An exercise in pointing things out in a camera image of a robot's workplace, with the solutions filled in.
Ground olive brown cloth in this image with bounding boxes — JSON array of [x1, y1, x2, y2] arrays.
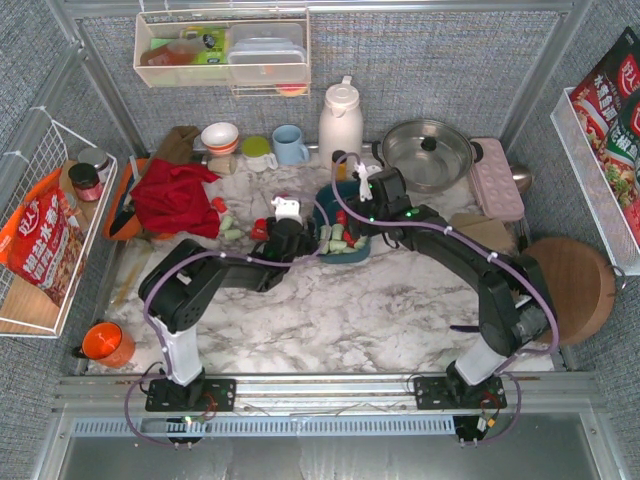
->
[[154, 126, 200, 165]]

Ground brown cardboard sheet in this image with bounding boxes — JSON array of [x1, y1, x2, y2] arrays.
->
[[449, 213, 516, 254]]

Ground orange tray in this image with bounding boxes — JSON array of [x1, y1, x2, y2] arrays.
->
[[102, 158, 172, 241]]

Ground pink egg tray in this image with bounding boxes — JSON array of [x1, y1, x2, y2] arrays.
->
[[469, 137, 525, 222]]

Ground round wooden board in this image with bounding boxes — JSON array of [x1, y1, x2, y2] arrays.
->
[[524, 237, 616, 346]]

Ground green lidded cup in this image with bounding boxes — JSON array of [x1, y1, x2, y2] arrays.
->
[[241, 136, 278, 173]]

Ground white thermos jug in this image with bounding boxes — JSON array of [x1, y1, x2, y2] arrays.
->
[[318, 76, 364, 170]]

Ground orange mug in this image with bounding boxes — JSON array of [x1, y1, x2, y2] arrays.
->
[[72, 322, 135, 369]]

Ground steel pot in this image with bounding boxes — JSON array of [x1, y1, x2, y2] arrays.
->
[[371, 119, 484, 194]]

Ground metal lid jar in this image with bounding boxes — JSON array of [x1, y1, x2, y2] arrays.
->
[[77, 147, 110, 183]]

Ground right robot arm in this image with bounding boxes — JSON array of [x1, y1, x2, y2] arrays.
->
[[334, 153, 559, 409]]

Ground orange juice bottle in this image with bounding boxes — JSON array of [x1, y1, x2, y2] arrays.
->
[[331, 150, 348, 182]]

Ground blue mug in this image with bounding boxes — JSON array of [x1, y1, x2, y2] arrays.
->
[[272, 125, 310, 166]]

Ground white mesh rack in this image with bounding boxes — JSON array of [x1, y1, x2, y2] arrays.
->
[[550, 87, 639, 276]]

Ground red snack bag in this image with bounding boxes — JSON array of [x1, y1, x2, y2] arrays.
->
[[1, 169, 84, 307]]

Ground clear wall shelf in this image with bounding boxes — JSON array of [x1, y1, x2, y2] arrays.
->
[[133, 7, 311, 96]]

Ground white orange bowl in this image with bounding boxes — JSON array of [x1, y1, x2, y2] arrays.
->
[[200, 122, 239, 155]]

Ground green drink bottle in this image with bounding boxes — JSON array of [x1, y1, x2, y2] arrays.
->
[[180, 26, 228, 65]]

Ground dark lid jar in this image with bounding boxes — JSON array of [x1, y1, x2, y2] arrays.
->
[[68, 163, 103, 202]]

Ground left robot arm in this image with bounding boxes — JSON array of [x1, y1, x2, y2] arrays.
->
[[138, 194, 321, 413]]

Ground red seasoning packet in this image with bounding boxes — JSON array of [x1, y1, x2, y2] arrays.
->
[[570, 27, 639, 240]]

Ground teal storage basket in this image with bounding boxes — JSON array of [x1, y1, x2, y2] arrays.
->
[[312, 181, 371, 264]]

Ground clear plastic food box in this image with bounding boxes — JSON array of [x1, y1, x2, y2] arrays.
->
[[226, 22, 307, 85]]

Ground black knife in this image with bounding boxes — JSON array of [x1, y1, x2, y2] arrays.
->
[[109, 210, 135, 238]]

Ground red cloth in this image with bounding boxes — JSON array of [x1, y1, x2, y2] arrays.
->
[[131, 158, 221, 239]]

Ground white wire basket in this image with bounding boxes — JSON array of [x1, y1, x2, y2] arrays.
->
[[1, 107, 119, 338]]

